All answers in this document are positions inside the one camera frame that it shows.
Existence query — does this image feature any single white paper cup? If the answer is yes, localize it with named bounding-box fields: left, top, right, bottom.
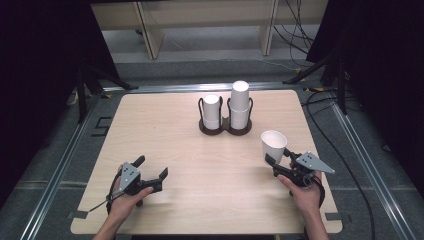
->
left=260, top=129, right=288, bottom=165

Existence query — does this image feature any person's right hand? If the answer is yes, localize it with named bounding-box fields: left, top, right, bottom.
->
left=277, top=162, right=324, bottom=218

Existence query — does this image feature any long black floor cable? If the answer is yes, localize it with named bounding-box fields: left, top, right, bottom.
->
left=301, top=89, right=377, bottom=240

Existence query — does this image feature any aluminium floor rail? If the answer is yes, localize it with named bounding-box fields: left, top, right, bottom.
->
left=330, top=102, right=418, bottom=240
left=19, top=94, right=103, bottom=240

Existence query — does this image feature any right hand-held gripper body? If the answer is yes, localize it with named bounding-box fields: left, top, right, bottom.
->
left=272, top=150, right=336, bottom=189

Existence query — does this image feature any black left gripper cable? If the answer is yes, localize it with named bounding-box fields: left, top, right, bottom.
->
left=87, top=171, right=123, bottom=215

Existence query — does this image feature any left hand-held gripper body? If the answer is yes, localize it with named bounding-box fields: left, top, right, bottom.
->
left=114, top=161, right=164, bottom=198

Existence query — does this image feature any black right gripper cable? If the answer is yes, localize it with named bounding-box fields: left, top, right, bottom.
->
left=312, top=175, right=327, bottom=208

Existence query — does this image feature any black curtain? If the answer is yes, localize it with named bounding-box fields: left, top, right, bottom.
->
left=0, top=0, right=120, bottom=201
left=305, top=0, right=424, bottom=183

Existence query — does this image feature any stack of white paper cups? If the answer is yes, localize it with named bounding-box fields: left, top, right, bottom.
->
left=229, top=80, right=251, bottom=131
left=202, top=94, right=223, bottom=131

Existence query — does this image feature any dark wooden cup holder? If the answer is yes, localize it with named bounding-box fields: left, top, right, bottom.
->
left=197, top=95, right=254, bottom=137

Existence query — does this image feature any black metal stand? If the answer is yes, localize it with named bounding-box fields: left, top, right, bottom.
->
left=75, top=62, right=140, bottom=124
left=282, top=49, right=348, bottom=116

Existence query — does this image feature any bundle of black cables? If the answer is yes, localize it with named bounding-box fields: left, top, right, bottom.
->
left=272, top=0, right=316, bottom=56

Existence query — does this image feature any person's left hand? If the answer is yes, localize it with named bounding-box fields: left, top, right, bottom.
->
left=107, top=164, right=155, bottom=219

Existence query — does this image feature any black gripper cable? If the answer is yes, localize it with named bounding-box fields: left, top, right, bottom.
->
left=312, top=175, right=327, bottom=208
left=87, top=171, right=123, bottom=215

